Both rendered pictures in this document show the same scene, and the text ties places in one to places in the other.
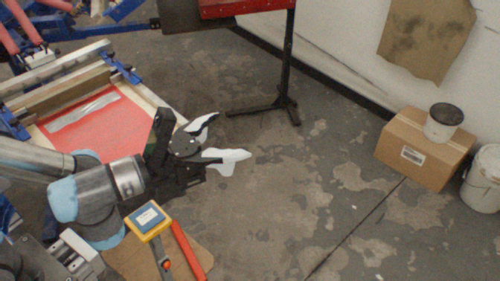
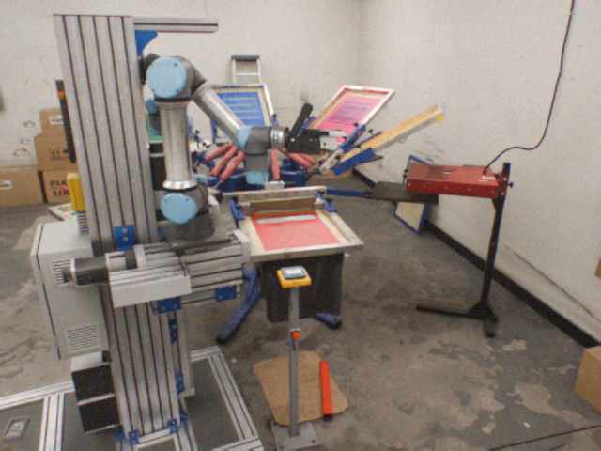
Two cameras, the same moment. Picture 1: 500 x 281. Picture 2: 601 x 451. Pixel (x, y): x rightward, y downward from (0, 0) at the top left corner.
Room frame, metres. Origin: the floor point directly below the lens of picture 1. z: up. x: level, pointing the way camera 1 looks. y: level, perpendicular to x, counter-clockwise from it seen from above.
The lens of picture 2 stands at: (-0.84, -0.60, 1.95)
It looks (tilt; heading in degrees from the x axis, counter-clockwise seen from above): 22 degrees down; 29
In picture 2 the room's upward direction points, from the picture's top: straight up
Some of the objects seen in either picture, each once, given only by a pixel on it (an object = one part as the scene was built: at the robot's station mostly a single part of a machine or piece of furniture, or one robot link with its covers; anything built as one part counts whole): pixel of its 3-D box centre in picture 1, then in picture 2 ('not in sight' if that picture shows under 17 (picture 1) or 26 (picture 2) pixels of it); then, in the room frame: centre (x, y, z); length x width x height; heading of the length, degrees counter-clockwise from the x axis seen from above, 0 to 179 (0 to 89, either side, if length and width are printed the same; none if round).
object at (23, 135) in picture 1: (13, 125); (237, 213); (1.28, 1.04, 0.98); 0.30 x 0.05 x 0.07; 44
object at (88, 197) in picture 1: (85, 193); (255, 138); (0.42, 0.29, 1.65); 0.11 x 0.08 x 0.09; 117
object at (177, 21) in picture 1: (125, 25); (345, 191); (2.22, 0.75, 0.91); 1.34 x 0.40 x 0.08; 104
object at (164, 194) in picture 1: (143, 192); (303, 285); (1.09, 0.47, 0.74); 0.45 x 0.03 x 0.43; 134
